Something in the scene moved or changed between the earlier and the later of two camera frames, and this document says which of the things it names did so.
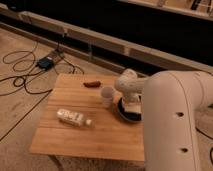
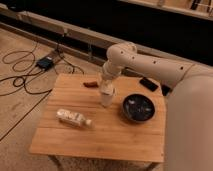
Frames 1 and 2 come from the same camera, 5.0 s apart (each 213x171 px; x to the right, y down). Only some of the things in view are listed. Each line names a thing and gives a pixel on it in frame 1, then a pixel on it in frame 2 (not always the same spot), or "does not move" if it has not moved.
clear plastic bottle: x=72 y=118 does not move
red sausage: x=92 y=84 does not move
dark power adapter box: x=46 y=63 does not move
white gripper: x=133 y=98 to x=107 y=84
